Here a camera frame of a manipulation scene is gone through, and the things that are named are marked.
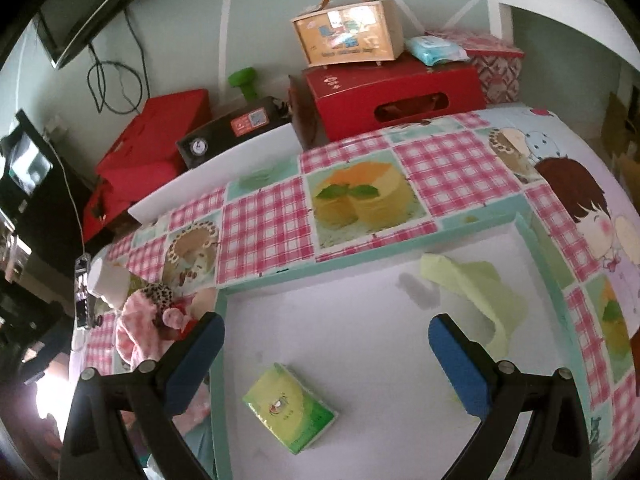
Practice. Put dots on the blue wet wipes pack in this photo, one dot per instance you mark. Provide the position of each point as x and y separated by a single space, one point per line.
435 50

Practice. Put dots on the black wall television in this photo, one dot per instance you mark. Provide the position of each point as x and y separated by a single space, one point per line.
85 20

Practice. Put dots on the black monitor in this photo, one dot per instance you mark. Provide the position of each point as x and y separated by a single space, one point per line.
27 165

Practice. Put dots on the black smartphone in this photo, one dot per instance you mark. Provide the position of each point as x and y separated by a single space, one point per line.
82 290

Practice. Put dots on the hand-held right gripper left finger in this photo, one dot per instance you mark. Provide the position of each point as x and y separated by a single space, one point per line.
195 360

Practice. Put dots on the brown cardboard box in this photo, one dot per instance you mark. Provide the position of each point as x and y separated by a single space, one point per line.
620 125

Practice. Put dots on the red bag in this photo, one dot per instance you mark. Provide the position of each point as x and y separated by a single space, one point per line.
150 135

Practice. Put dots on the white tray with teal rim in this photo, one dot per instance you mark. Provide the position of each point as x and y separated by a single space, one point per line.
350 320

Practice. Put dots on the black case with gauge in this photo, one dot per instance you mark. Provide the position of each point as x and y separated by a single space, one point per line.
225 135

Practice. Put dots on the white board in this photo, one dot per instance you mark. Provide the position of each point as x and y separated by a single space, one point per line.
225 170

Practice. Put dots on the white bottle with green label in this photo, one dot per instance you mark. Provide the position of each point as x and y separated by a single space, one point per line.
107 280

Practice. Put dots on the light green cloth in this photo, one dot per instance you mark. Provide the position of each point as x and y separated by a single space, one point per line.
480 285

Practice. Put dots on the red cardboard box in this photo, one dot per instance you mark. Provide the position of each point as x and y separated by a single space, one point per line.
400 90

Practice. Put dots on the green dumbbell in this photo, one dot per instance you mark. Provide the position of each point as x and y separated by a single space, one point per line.
242 82

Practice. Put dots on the leopard print scrunchie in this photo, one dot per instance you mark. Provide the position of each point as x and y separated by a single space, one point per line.
157 292

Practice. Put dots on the green tissue packet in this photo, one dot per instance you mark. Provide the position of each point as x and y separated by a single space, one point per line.
290 407

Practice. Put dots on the red patterned box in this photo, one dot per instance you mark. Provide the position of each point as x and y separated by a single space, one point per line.
500 70

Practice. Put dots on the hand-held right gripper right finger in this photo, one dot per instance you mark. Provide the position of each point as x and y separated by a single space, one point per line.
460 365

